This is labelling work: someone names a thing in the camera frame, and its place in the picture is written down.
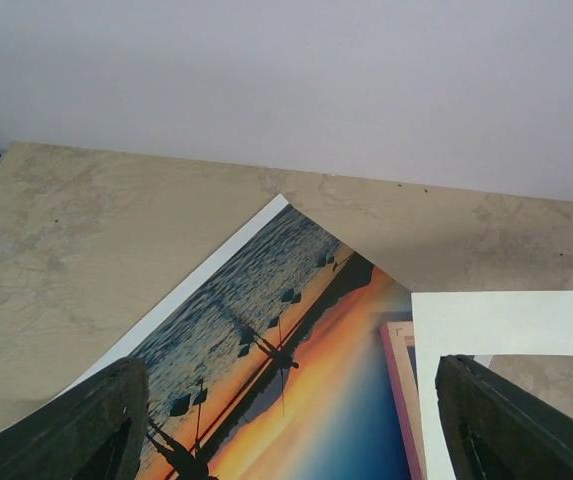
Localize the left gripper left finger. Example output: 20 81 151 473
0 358 149 479

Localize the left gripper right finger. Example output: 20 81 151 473
435 355 573 479

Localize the white mat board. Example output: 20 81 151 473
412 291 573 479

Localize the pink picture frame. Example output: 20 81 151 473
380 321 426 479

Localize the sunset photo print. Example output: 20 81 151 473
54 196 412 479

